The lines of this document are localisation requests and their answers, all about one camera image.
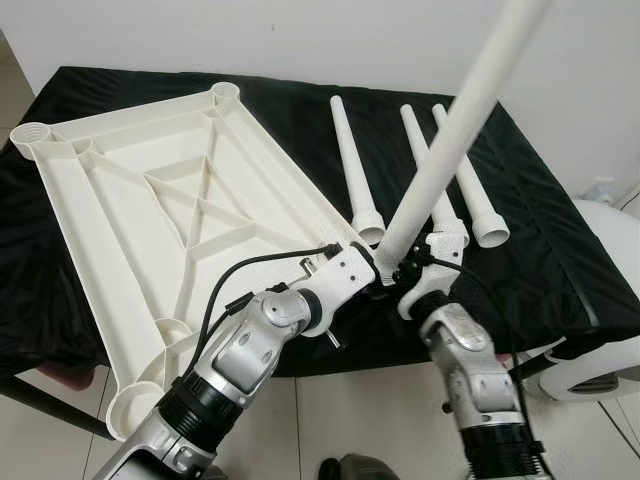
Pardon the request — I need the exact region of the white plastic table leg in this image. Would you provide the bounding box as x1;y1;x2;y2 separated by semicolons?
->
329;94;387;247
399;103;463;241
372;0;553;286
432;102;512;250

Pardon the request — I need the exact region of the white plastic children table top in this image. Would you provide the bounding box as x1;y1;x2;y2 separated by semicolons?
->
8;82;386;441

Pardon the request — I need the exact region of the black cloth table cover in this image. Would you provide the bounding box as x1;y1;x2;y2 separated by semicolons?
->
0;65;640;379

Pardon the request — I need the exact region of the black metal table leg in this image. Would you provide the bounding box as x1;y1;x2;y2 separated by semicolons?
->
505;345;563;377
0;370;116;441

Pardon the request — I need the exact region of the grey robot right foot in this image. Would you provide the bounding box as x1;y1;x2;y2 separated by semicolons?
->
318;455;401;480

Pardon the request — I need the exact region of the white round appliance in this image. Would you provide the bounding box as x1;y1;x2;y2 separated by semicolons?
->
540;195;640;403

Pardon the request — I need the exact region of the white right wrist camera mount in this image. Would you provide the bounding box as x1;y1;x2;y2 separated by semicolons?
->
398;220;470;321

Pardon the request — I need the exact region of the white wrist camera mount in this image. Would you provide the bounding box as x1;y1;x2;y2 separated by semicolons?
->
300;243;379;337
398;220;470;321

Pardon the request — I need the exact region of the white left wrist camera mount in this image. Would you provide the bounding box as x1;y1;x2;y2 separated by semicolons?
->
300;243;379;337

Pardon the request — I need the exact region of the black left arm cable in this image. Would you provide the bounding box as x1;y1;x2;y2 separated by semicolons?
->
195;243;341;371

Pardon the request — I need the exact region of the white wall socket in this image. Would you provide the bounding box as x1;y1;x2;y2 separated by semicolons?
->
585;178;617;204

